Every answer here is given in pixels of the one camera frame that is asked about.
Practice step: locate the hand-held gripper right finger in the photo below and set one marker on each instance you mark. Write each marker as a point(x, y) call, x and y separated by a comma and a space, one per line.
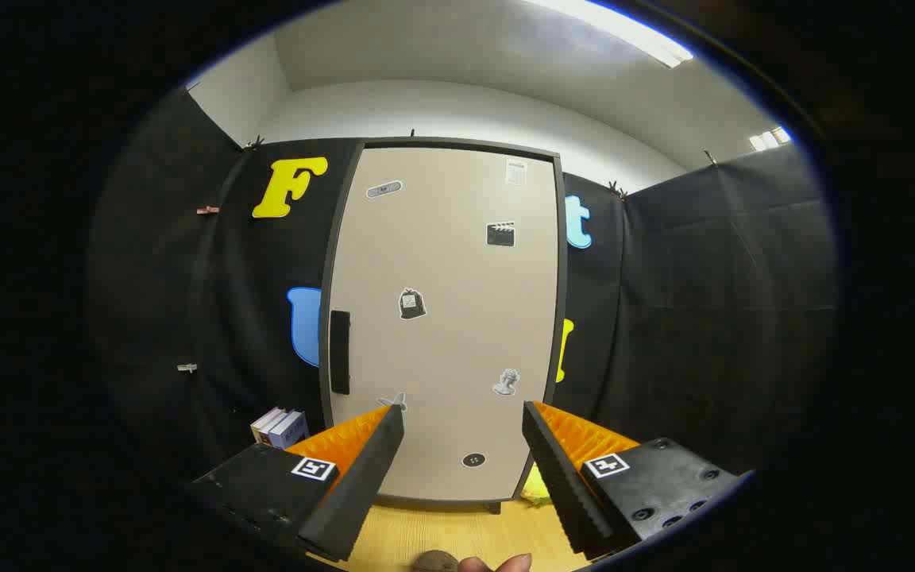
point(565, 485)

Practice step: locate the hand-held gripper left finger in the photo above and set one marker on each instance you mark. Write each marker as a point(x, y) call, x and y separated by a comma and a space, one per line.
point(362, 485)

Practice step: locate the brown fuzzy shoe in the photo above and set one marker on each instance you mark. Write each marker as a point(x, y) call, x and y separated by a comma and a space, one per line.
point(435, 562)

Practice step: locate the dark grey shoe cabinet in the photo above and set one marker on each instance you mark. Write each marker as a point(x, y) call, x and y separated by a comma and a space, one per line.
point(457, 142)

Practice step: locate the yellow pineapple plush toy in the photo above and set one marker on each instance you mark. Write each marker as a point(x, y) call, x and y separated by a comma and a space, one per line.
point(535, 486)

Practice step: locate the blue cover book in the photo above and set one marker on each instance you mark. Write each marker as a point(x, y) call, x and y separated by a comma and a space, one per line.
point(291, 429)

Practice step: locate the black backdrop cloth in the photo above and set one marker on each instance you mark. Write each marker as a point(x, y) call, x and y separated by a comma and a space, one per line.
point(704, 278)

